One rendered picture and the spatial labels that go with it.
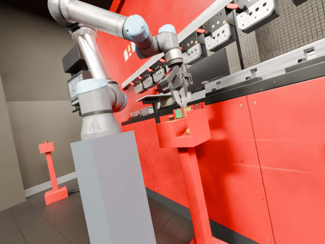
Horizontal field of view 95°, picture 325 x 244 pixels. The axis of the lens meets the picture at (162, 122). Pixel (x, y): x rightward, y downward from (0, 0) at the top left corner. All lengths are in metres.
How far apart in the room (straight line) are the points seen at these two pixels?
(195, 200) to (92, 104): 0.62
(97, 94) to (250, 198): 0.85
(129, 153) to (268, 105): 0.60
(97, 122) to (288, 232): 0.90
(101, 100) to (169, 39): 0.38
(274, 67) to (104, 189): 0.86
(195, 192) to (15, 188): 2.87
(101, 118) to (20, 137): 2.93
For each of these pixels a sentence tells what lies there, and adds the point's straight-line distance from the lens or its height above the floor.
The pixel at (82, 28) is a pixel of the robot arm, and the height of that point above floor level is 1.28.
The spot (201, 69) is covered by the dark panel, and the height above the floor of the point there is 1.24.
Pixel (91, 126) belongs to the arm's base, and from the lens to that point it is 0.59.
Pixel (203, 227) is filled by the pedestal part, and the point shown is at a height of 0.26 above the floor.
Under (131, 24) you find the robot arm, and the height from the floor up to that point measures 1.13.
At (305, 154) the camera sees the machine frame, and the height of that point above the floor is 0.57.
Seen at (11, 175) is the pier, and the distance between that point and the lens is 3.23.
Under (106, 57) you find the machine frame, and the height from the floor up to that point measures 1.74.
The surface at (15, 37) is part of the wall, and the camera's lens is 4.03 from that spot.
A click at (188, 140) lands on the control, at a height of 0.69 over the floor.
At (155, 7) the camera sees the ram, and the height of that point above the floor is 1.72.
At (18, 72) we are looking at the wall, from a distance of 3.74.
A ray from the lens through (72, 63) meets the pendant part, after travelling 2.43.
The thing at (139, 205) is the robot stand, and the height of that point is 0.48.
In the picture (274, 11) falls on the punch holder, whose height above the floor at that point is 1.16.
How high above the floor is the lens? 0.79
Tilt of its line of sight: level
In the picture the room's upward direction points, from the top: 11 degrees counter-clockwise
